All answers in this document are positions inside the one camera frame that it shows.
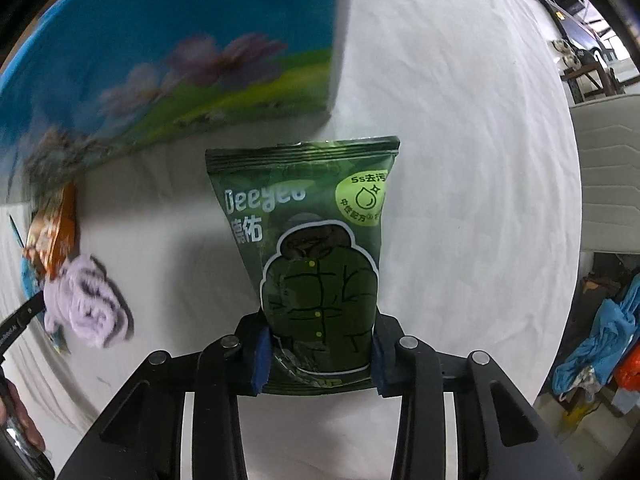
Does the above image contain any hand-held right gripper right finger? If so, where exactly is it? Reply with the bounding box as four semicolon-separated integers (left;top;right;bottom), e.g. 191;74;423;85
369;313;584;480

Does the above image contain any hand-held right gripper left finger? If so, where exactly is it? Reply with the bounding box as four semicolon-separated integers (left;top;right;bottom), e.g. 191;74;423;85
56;313;274;480

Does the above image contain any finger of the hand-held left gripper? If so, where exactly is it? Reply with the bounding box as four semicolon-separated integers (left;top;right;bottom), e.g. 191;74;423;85
0;292;47;361

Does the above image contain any lavender towel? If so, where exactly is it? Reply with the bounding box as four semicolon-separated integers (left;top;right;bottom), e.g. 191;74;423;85
42;255;135;350

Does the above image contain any green wipes packet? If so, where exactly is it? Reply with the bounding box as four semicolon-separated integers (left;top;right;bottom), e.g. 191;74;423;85
205;136;401;395

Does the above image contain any blue flower-print storage box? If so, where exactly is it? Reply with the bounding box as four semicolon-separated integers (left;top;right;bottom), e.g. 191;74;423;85
0;0;354;201

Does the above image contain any person's left hand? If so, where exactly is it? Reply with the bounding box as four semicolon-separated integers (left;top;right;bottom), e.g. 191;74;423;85
0;378;46;453

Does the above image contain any orange snack packet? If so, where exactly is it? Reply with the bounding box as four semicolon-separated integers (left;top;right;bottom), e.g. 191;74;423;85
24;183;81;281

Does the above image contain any white bed sheet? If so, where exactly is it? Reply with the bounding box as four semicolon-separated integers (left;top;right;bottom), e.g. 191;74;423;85
0;0;586;480

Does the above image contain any blue cloth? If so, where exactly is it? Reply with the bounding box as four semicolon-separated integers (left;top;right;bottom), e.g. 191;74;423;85
552;273;640;396

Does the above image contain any white padded chair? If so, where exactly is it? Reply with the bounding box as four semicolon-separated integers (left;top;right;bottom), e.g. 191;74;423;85
570;94;640;256

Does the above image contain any dark wooden furniture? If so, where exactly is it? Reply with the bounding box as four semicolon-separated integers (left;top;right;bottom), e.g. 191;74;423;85
558;55;626;106

